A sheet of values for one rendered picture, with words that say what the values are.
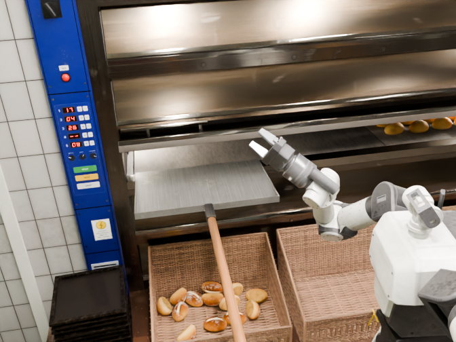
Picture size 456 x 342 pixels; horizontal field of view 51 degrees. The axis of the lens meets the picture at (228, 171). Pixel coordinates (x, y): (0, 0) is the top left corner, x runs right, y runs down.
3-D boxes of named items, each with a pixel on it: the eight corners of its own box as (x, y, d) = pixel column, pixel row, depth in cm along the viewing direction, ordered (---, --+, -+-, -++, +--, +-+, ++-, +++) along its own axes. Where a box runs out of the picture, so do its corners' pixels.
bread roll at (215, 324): (226, 321, 208) (226, 311, 206) (226, 332, 203) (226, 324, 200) (203, 322, 208) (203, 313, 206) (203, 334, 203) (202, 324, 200)
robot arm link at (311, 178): (304, 164, 154) (332, 185, 153) (286, 190, 151) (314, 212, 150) (315, 155, 143) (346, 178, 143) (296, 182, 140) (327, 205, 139)
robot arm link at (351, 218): (345, 214, 178) (387, 195, 159) (342, 246, 172) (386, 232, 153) (319, 203, 174) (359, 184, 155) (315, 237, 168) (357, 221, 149)
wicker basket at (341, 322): (273, 273, 237) (273, 227, 223) (381, 258, 243) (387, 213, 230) (301, 351, 194) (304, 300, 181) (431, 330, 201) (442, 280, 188)
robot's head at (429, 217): (435, 204, 124) (423, 184, 121) (450, 223, 117) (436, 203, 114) (413, 217, 126) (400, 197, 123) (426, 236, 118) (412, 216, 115)
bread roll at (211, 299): (223, 292, 215) (223, 304, 212) (223, 295, 221) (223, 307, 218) (201, 292, 215) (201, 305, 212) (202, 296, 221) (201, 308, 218)
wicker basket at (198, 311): (153, 290, 229) (146, 244, 216) (267, 275, 235) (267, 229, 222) (154, 375, 187) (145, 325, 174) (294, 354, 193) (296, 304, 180)
